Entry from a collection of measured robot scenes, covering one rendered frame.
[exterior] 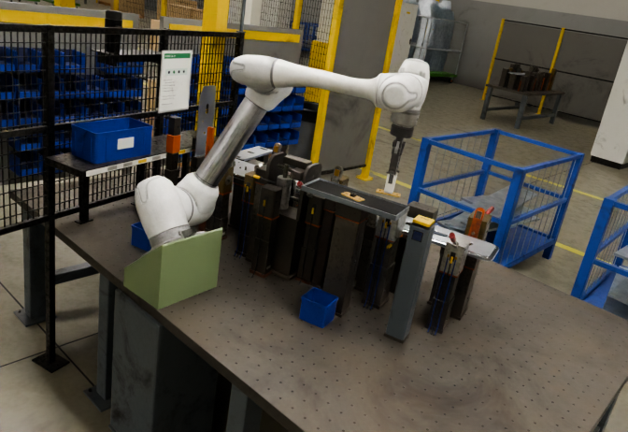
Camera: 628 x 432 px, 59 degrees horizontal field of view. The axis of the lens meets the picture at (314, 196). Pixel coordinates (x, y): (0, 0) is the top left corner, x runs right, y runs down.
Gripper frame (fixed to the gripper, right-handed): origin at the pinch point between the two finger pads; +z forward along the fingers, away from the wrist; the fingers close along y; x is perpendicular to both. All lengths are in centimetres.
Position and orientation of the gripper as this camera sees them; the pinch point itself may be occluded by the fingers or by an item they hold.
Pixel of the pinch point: (391, 181)
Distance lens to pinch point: 192.8
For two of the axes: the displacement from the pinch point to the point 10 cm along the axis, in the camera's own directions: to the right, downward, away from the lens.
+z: -1.6, 9.3, 3.3
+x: -9.5, -2.3, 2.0
